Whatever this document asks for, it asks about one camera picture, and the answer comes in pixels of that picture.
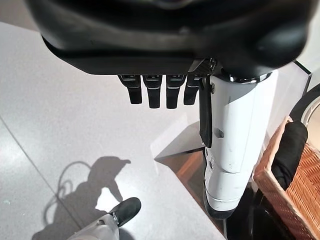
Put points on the left robot leg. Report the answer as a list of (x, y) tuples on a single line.
[(100, 227)]

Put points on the round glass washer door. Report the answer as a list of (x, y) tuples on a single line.
[(305, 102)]

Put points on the long black garment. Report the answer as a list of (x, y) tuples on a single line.
[(290, 155)]

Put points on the wicker laundry basket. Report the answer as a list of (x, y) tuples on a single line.
[(300, 187)]

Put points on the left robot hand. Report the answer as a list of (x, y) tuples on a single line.
[(150, 37)]

